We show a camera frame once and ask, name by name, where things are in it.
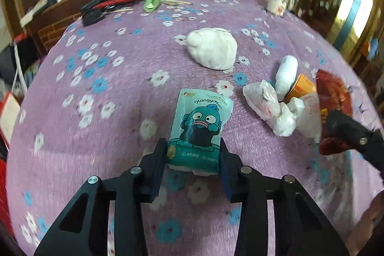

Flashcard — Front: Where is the red snack wrapper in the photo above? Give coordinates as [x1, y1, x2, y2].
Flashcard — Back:
[315, 68, 355, 156]

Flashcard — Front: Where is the teal cartoon tissue pack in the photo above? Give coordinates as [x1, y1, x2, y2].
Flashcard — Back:
[167, 88, 234, 176]

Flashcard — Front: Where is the white crumpled plastic bag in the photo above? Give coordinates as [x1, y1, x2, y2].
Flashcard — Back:
[243, 80, 281, 121]

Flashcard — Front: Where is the purple floral tablecloth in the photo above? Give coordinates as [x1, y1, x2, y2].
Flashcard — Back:
[6, 0, 383, 255]

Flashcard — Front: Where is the black key fob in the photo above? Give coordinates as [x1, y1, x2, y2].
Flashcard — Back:
[82, 8, 104, 27]

